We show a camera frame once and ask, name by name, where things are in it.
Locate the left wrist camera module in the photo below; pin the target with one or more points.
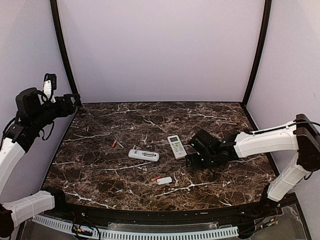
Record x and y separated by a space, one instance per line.
49 86

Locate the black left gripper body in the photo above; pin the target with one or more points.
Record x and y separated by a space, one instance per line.
62 111

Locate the black front rail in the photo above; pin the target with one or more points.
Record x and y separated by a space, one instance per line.
101 217

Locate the white slotted cable duct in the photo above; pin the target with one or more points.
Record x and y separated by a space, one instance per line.
44 227

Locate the white remote with compartment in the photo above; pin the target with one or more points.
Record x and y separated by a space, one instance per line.
144 155

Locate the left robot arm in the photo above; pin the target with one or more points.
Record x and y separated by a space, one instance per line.
35 111

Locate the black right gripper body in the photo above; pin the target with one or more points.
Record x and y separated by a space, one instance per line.
208 161

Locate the black right frame post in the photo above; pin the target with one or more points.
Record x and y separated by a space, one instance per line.
258 52

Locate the white remote with green buttons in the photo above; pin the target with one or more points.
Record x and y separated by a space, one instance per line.
177 147

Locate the white battery cover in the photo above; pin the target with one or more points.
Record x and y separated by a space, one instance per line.
164 180

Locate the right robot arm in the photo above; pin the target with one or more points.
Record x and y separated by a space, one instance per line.
299 135

